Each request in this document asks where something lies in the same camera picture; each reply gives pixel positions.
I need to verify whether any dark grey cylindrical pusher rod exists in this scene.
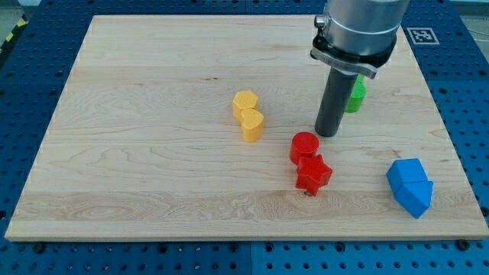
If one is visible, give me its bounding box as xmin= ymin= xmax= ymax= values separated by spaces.
xmin=315 ymin=68 xmax=358 ymax=138

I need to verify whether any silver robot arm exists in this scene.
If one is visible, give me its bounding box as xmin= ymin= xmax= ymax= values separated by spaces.
xmin=310 ymin=0 xmax=410 ymax=138

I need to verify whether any green star block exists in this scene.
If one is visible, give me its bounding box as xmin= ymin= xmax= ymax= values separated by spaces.
xmin=345 ymin=75 xmax=367 ymax=113

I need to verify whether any red star block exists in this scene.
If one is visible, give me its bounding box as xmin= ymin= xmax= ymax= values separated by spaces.
xmin=295 ymin=154 xmax=333 ymax=196

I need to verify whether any red cylinder block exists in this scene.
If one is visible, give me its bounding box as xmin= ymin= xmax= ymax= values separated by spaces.
xmin=290 ymin=131 xmax=319 ymax=164

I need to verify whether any black white fiducial marker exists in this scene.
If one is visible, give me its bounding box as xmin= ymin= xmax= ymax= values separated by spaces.
xmin=407 ymin=27 xmax=439 ymax=45

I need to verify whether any yellow heart block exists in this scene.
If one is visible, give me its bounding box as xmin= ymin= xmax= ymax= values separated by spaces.
xmin=241 ymin=108 xmax=264 ymax=142

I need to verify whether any yellow hexagon block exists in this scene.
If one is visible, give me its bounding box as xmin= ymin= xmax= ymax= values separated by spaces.
xmin=232 ymin=90 xmax=259 ymax=122

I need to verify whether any blue cube block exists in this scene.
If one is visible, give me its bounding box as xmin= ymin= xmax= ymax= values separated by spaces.
xmin=386 ymin=158 xmax=428 ymax=193

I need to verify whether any blue triangular prism block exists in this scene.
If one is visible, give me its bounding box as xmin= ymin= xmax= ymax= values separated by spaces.
xmin=393 ymin=180 xmax=434 ymax=218

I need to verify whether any light wooden board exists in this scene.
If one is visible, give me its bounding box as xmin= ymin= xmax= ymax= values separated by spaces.
xmin=5 ymin=15 xmax=488 ymax=241

